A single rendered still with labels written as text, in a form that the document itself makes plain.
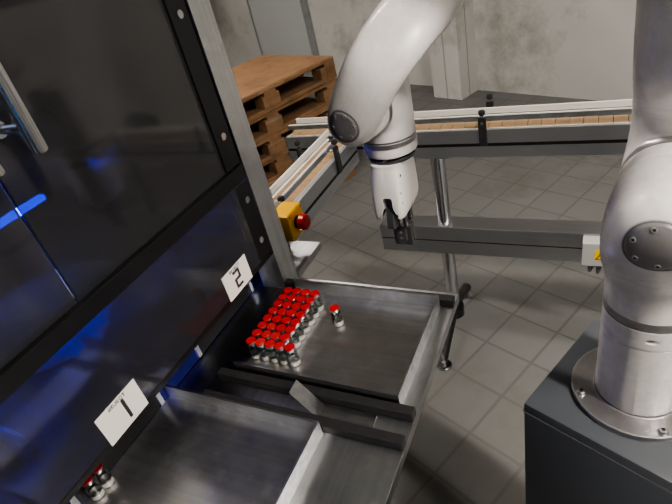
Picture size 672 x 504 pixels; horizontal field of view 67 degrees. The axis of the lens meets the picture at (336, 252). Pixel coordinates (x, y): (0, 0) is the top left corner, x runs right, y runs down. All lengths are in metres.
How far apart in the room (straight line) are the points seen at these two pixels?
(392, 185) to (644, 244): 0.36
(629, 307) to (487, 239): 1.18
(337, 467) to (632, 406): 0.46
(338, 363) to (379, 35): 0.60
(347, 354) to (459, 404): 1.07
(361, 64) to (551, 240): 1.33
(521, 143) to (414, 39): 1.06
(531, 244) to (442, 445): 0.76
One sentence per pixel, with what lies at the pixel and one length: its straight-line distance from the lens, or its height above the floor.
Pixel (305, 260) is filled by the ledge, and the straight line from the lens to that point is 1.30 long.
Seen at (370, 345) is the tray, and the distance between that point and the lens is 1.02.
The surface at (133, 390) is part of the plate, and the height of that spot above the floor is 1.03.
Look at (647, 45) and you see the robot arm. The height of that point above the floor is 1.41.
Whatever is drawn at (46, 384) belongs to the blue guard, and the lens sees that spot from 0.81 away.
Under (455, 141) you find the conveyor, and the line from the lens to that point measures 1.72.
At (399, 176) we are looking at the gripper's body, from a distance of 0.80.
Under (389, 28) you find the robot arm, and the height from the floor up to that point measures 1.46.
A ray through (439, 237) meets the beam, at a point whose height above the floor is 0.50.
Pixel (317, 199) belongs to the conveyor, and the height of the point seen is 0.88.
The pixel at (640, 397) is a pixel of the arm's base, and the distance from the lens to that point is 0.90.
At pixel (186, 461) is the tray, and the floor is 0.88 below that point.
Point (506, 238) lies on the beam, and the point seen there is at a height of 0.51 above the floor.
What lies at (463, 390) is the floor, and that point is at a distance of 2.07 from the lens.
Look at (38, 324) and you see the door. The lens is 0.79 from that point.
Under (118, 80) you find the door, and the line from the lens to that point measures 0.87.
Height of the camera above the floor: 1.59
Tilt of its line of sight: 33 degrees down
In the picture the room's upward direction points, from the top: 15 degrees counter-clockwise
